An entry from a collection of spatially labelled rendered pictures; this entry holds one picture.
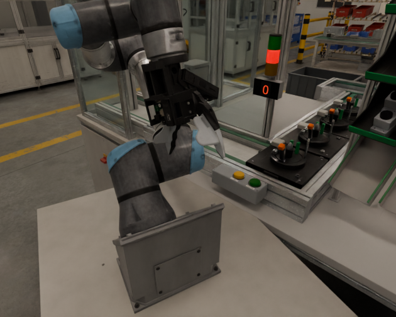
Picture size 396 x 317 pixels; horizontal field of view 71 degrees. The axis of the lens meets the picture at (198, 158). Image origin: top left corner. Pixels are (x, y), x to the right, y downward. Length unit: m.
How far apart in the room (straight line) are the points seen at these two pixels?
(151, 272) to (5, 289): 1.57
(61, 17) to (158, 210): 0.45
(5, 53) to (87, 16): 5.34
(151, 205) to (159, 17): 0.42
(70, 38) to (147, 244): 0.44
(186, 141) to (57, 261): 0.54
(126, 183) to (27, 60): 5.40
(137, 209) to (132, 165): 0.11
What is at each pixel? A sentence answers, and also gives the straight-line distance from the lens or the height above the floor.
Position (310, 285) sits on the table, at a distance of 0.89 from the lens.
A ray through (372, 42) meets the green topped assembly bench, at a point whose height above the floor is 0.82.
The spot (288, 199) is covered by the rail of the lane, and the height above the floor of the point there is 0.93.
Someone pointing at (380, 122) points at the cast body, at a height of 1.25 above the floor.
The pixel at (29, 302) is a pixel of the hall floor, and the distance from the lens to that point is 2.07.
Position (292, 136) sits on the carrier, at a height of 0.97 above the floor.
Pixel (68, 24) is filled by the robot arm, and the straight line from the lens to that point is 0.60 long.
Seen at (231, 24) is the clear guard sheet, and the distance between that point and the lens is 1.37.
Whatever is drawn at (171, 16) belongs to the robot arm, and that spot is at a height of 1.52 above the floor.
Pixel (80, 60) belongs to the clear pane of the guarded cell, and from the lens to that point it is 1.81.
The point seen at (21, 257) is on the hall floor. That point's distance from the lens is 2.34.
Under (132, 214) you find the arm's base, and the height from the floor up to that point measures 1.08.
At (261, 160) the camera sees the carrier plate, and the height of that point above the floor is 0.97.
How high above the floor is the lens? 1.55
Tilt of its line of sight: 31 degrees down
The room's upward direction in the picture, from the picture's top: straight up
